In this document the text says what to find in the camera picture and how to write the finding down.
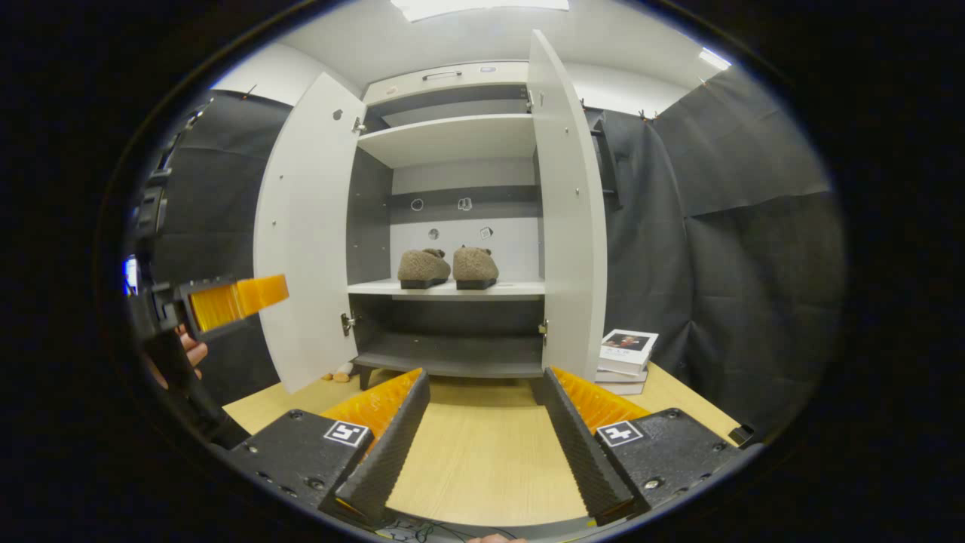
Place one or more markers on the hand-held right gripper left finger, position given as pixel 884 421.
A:
pixel 392 452

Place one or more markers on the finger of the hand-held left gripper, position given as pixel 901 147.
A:
pixel 226 302

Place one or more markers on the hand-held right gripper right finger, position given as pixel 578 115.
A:
pixel 580 452

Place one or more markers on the white shoe cabinet door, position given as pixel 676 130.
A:
pixel 309 226
pixel 569 226

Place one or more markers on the brown fuzzy shoe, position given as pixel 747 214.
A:
pixel 422 265
pixel 475 265

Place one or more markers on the white shoe cabinet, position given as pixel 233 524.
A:
pixel 452 139

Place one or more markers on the white plush penguin toy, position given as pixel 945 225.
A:
pixel 343 371

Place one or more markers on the white book with dark photo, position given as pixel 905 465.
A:
pixel 629 348

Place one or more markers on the black backdrop cloth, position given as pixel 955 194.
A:
pixel 716 264

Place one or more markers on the ceiling light panel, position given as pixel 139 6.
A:
pixel 482 7
pixel 714 59

